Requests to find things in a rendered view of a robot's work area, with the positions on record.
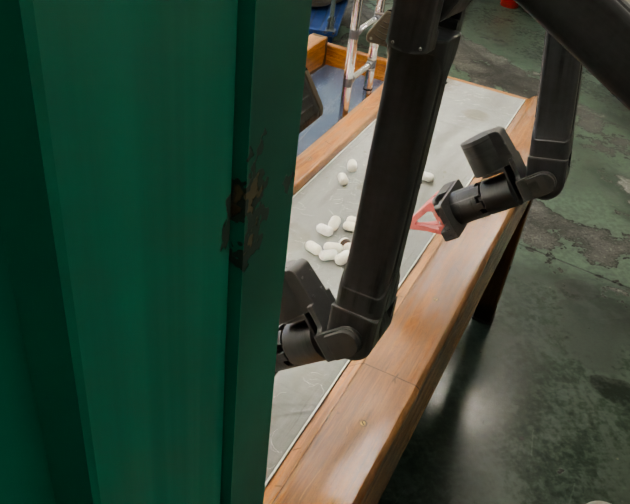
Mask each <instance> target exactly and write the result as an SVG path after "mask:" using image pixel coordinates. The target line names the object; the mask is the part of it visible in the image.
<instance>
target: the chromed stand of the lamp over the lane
mask: <svg viewBox="0 0 630 504"><path fill-rule="evenodd" d="M363 3H364V0H354V1H353V9H352V17H351V24H350V32H349V39H348V47H347V55H346V62H345V70H344V77H343V85H342V92H341V100H340V108H339V115H338V122H339V121H340V120H341V119H342V118H343V117H345V116H346V115H347V114H348V110H349V102H350V95H351V88H352V83H353V82H354V81H355V79H357V78H358V77H359V76H361V75H362V74H363V73H364V72H366V73H365V80H364V86H363V93H362V100H361V102H362V101H363V100H364V99H366V98H367V97H368V96H369V95H370V94H371V92H372V89H373V88H372V85H373V79H374V73H375V66H376V60H377V54H378V48H379V45H378V44H374V43H370V47H369V54H368V60H367V62H366V63H365V65H364V66H362V67H361V68H360V69H358V70H357V71H356V72H355V73H354V67H355V60H356V53H357V46H358V38H359V35H360V34H361V33H362V32H363V31H365V30H366V29H368V28H369V27H371V26H372V25H374V24H375V23H376V22H377V21H378V20H379V18H380V17H381V16H382V15H383V14H384V10H385V4H386V0H377V1H376V7H375V14H374V16H373V17H372V18H371V19H370V20H368V21H367V22H365V23H364V24H362V25H361V26H360V24H361V17H362V10H363Z"/></svg>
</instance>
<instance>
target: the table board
mask: <svg viewBox="0 0 630 504"><path fill-rule="evenodd" d="M346 55H347V47H343V46H340V45H336V44H332V43H329V42H328V44H327V53H326V61H325V65H329V66H333V67H336V68H340V69H343V70H345V62H346ZM367 60H368V53H364V52H361V51H357V53H356V60H355V67H354V73H355V72H356V71H357V70H358V69H360V68H361V67H362V66H364V65H365V63H366V62H367ZM386 65H387V59H386V58H382V57H379V56H377V60H376V66H375V73H374V79H377V80H381V81H384V77H385V71H386ZM447 78H449V79H452V80H456V81H459V82H463V83H466V84H470V85H473V86H477V87H480V88H484V89H488V90H491V91H495V92H498V93H502V94H505V95H509V96H512V97H516V98H519V99H523V100H524V99H525V101H526V100H528V98H525V97H521V96H517V95H514V94H510V93H507V92H503V91H500V90H496V89H492V88H489V87H485V86H482V85H478V84H475V83H471V82H468V81H464V80H460V79H457V78H453V77H450V76H448V77H447Z"/></svg>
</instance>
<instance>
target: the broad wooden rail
mask: <svg viewBox="0 0 630 504"><path fill-rule="evenodd" d="M536 104H537V96H533V97H531V98H530V99H528V100H526V101H525V102H524V103H523V105H522V106H521V108H520V109H519V111H518V112H517V114H516V115H515V117H514V118H513V120H512V121H511V123H510V124H509V126H508V127H507V129H506V132H507V133H508V135H509V137H510V139H511V141H512V142H513V144H514V146H515V148H516V149H517V150H518V151H519V153H520V155H521V157H522V159H523V161H524V164H525V165H526V166H527V157H528V155H529V152H530V144H531V136H532V130H533V126H534V120H535V117H534V115H535V112H536ZM528 203H529V201H527V202H524V203H523V204H522V205H520V206H517V207H514V208H511V209H508V210H505V211H502V212H499V213H496V214H493V215H490V216H487V217H484V218H481V219H478V220H475V221H472V222H469V223H468V224H467V226H466V227H465V229H464V230H463V232H462V234H461V235H460V237H459V238H456V239H453V240H450V241H447V242H446V241H445V240H444V238H443V236H442V235H440V234H436V235H435V236H434V238H433V239H432V241H431V242H430V244H429V245H428V247H427V248H426V250H425V251H424V253H423V254H422V255H421V257H420V258H419V260H418V261H417V263H416V264H415V266H414V267H413V269H412V270H411V272H410V273H409V275H408V276H407V278H406V279H405V281H404V282H403V284H402V285H401V287H400V288H399V290H398V291H397V293H396V296H398V298H397V302H396V306H395V310H394V314H393V318H392V322H391V324H390V326H389V327H388V329H387V330H386V331H385V333H384V334H383V335H382V337H381V338H380V340H379V341H378V342H377V344H376V345H375V347H374V348H373V349H372V351H371V352H370V354H369V355H368V356H367V357H366V358H364V359H362V360H358V361H352V360H351V361H350V363H349V364H348V366H347V367H346V369H345V370H344V372H343V373H342V375H341V376H340V378H339V379H338V381H337V382H336V384H335V385H334V387H333V388H332V390H331V391H330V393H329V394H328V396H327V397H326V399H325V400H324V402H323V403H322V405H321V406H320V408H319V409H318V411H317V412H316V413H315V415H314V416H313V418H312V419H311V421H310V422H309V424H308V425H307V427H306V428H305V430H304V431H303V433H302V434H301V436H300V437H299V439H298V440H297V442H296V443H295V445H294V446H293V448H292V449H291V451H290V452H289V454H288V455H287V457H286V458H285V460H284V461H283V463H282V464H281V466H280V467H279V469H278V470H277V472H276V473H275V475H274V476H273V478H272V479H271V481H270V482H269V484H268V485H267V487H266V488H265V490H264V500H263V504H378V502H379V500H380V498H381V496H382V494H383V492H384V490H385V488H386V486H387V484H388V482H389V480H390V478H391V476H392V474H393V472H394V470H395V468H396V466H397V464H398V462H399V460H400V458H401V456H402V454H403V452H404V450H405V448H406V446H407V444H408V442H409V440H410V438H411V436H412V434H413V432H414V430H415V428H416V426H417V424H418V422H419V420H420V418H421V416H422V414H423V412H424V410H425V408H426V406H427V404H428V402H429V400H430V398H431V396H432V394H433V392H434V390H435V388H436V386H437V385H438V383H439V381H440V379H441V377H442V375H443V373H444V371H445V369H446V367H447V365H448V363H449V361H450V359H451V357H452V355H453V353H454V351H455V349H456V347H457V345H458V343H459V341H460V339H461V337H462V335H463V333H464V331H465V329H466V327H467V325H468V323H469V321H470V319H471V317H472V315H473V313H474V311H475V309H476V307H477V305H478V303H479V301H480V299H481V297H482V295H483V293H484V291H485V289H486V287H487V285H488V283H489V281H490V279H491V277H492V275H493V273H494V271H495V269H496V267H497V265H498V263H499V261H500V259H501V257H502V255H503V253H504V251H505V249H506V247H507V245H508V243H509V241H510V239H511V237H512V235H513V233H514V231H515V229H516V227H517V225H518V223H519V221H520V219H521V217H522V215H523V213H524V211H525V209H526V207H527V205H528Z"/></svg>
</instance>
